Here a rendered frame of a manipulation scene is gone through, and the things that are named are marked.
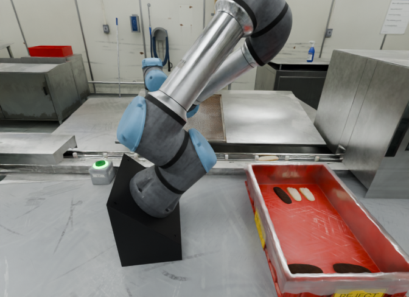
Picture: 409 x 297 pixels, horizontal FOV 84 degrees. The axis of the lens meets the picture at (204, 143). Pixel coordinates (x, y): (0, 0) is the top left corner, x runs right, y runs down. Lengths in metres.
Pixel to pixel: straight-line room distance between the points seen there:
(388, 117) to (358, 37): 4.44
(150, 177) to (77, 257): 0.32
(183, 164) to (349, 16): 4.88
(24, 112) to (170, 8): 2.80
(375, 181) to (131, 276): 0.89
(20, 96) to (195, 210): 3.36
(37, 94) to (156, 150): 3.31
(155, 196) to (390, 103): 0.82
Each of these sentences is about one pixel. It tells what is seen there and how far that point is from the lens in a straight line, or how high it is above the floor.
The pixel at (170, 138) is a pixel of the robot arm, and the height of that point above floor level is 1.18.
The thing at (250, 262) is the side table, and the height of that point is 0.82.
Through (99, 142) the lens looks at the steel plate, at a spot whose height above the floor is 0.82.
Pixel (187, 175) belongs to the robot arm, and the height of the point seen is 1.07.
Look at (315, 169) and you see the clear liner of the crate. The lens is 1.02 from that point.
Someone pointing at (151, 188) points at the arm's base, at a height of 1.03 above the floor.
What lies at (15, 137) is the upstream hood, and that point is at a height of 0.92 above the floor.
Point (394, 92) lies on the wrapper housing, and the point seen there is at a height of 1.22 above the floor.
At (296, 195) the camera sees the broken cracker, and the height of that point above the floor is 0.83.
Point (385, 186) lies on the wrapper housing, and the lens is 1.10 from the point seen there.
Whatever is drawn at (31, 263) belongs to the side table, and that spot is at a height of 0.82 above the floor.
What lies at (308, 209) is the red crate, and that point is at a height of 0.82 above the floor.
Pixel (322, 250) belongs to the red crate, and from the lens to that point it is 0.82.
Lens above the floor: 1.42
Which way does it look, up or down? 28 degrees down
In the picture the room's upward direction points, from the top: 1 degrees clockwise
